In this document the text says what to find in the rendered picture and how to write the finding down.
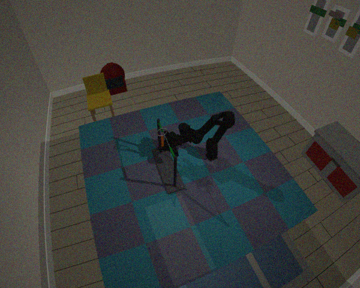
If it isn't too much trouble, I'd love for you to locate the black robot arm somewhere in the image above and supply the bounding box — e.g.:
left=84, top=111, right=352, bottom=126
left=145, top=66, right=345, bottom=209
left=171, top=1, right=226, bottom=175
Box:
left=168, top=111, right=235, bottom=161

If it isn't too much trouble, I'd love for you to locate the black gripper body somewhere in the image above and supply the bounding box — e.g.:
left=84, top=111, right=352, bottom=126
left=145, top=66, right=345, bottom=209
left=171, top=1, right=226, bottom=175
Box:
left=164, top=131, right=183, bottom=157

